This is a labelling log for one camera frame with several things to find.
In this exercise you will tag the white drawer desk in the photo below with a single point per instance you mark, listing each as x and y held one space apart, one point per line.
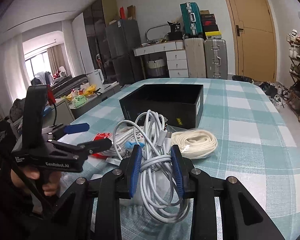
172 52

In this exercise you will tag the green snack bag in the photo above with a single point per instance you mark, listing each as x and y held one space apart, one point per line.
79 100

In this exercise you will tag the silver suitcase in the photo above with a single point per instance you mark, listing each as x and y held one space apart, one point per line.
216 59

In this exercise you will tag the black trash bin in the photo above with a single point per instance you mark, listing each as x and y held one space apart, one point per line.
242 79

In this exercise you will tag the white electric kettle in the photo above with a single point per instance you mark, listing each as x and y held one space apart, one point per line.
96 78

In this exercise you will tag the white plush toy blue bow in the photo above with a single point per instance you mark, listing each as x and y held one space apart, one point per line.
131 142

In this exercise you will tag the red balloon glue packet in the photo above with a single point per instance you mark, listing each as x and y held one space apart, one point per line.
105 154

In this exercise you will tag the teal checkered tablecloth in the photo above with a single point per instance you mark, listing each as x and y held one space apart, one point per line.
254 143

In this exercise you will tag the stack of shoe boxes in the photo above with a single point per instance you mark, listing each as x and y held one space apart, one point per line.
210 26

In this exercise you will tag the grey refrigerator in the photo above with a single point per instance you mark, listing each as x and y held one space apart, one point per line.
123 37

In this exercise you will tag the black cardboard box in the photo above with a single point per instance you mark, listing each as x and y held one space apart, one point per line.
180 104

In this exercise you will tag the woven laundry basket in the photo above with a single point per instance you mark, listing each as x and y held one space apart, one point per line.
156 68

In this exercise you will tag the black paper bag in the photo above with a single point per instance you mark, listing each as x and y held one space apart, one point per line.
175 31

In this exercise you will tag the beige suitcase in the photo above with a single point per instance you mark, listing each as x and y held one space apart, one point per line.
195 54

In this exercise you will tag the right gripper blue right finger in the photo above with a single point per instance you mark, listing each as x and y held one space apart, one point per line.
242 216

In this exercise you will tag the person's left hand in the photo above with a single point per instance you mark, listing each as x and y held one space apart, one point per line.
50 188

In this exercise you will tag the grey side cabinet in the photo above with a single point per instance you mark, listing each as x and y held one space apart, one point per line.
95 100

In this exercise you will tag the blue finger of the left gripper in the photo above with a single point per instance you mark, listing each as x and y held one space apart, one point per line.
76 128
95 146

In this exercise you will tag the wooden door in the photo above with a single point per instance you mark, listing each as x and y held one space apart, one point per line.
254 39

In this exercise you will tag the yellow snack bag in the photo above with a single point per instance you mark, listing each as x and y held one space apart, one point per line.
89 90

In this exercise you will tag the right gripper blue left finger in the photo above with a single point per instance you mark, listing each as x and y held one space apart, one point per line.
119 183

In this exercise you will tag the teal suitcase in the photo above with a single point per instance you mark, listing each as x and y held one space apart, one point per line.
191 19

